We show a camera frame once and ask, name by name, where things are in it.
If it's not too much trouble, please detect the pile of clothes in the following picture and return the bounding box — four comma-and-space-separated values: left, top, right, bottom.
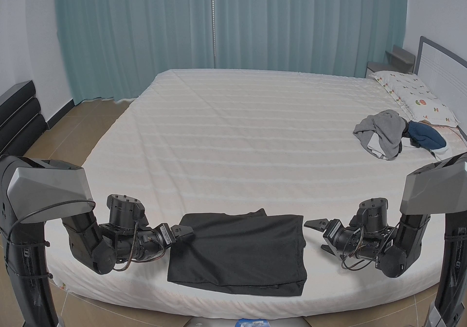
352, 109, 449, 161

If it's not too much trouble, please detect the grey bedside table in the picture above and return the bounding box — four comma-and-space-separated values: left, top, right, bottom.
367, 45, 417, 79

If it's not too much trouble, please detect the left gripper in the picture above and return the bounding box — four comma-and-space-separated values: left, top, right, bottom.
153, 223, 195, 250

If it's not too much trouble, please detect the bed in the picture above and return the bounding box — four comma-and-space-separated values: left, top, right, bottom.
47, 35, 467, 319

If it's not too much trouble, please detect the white printed pillow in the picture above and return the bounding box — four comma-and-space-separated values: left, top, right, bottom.
369, 70, 459, 127

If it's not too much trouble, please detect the black cable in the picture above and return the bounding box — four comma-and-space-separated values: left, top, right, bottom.
340, 255, 377, 271
114, 250, 165, 272
16, 200, 96, 224

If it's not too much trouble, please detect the black garment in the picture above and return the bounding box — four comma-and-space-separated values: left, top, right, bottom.
167, 209, 308, 298

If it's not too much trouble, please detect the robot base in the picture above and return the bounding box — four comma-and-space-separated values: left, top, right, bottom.
186, 316, 305, 327

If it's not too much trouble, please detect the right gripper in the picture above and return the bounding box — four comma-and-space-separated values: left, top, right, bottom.
304, 219, 360, 257

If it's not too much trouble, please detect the black low cabinet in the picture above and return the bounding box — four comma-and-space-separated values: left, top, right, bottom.
0, 80, 49, 158

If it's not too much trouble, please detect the blue-green curtain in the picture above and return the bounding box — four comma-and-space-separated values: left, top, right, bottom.
213, 0, 408, 78
55, 0, 216, 104

